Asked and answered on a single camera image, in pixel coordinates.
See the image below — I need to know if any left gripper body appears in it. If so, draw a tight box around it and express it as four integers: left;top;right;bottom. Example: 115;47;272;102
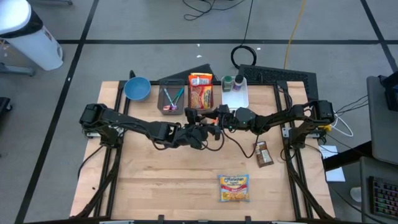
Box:
177;107;209;149

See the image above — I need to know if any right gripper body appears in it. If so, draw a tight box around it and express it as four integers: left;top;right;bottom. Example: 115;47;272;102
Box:
214;105;237;141

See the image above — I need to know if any red ramen packet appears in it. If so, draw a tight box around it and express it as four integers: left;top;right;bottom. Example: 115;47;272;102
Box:
188;84;214;110

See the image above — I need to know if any teal-handled spoon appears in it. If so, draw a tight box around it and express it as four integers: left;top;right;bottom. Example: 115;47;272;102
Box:
170;89;183;111

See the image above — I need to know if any orange ramen packet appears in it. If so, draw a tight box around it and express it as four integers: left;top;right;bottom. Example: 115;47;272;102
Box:
188;73;214;88

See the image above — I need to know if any green-lid spice jar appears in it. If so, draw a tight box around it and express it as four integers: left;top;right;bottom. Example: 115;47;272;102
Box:
223;75;234;93

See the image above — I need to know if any black-lid spice jar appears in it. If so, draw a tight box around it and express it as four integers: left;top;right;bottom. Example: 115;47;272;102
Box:
233;74;244;92

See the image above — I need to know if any light-blue-handled spoon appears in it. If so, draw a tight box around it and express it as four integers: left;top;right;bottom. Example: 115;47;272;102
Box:
162;88;176;111

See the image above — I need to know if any brown snack bar packet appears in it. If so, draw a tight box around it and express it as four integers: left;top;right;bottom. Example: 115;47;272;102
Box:
252;141;275;169

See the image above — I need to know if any blue ramen packet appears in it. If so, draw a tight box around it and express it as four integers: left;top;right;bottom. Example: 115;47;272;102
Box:
218;174;251;203

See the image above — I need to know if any blue bowl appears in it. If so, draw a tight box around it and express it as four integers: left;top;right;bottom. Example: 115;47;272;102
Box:
124;76;152;101

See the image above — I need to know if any grey plastic bin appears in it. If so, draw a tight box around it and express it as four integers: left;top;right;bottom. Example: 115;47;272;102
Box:
157;78;186;116
187;77;215;115

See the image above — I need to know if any white plastic bin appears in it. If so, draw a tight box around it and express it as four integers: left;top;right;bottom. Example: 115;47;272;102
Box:
221;76;250;114

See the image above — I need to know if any black wedge-shaped panel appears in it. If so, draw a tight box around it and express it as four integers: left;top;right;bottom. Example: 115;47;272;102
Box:
157;63;219;84

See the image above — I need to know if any white paper sheet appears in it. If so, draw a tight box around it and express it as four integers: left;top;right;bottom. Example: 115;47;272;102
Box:
317;144;346;183

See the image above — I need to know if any black support bar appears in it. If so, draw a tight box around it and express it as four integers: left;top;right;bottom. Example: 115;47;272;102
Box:
322;141;373;172

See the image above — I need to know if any white computer mouse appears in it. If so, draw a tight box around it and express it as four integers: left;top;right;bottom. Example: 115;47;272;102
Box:
349;186;363;203

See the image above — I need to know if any dark grey desk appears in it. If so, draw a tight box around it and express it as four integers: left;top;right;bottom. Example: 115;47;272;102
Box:
359;155;398;224

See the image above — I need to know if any black desktop device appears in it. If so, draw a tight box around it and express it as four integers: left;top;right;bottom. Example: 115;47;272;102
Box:
377;70;398;112

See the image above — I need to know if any backlit keyboard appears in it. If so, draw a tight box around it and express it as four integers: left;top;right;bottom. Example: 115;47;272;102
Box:
368;175;398;220

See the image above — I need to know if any white trash can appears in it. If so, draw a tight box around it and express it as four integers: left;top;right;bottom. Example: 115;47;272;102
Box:
0;0;64;72

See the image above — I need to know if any grey furniture foot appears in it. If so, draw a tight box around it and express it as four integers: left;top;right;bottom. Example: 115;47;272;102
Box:
0;62;35;77

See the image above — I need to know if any black caster base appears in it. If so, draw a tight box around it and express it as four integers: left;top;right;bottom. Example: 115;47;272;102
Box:
0;96;13;113

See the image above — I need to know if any grey metal bar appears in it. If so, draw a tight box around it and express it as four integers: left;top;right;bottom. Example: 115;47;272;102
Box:
27;0;75;6

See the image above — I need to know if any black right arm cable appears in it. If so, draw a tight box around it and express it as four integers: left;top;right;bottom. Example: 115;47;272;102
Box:
223;129;259;159

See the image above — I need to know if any coiled black cable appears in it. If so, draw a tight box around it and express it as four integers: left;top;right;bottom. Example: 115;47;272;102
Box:
230;45;257;70

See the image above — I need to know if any black aluminium table frame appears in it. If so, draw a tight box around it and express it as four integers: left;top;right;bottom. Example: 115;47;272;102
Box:
70;70;336;224

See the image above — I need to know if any black hanging cable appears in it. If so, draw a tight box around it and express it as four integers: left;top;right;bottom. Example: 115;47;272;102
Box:
243;0;254;43

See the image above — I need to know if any tangled black floor cable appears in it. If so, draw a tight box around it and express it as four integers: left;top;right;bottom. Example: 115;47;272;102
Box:
182;0;249;22

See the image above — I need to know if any white cable bundle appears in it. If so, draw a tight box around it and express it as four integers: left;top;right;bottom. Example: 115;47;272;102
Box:
332;110;354;138

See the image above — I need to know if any yellow hanging cable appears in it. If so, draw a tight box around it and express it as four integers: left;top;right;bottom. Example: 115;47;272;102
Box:
283;0;308;70

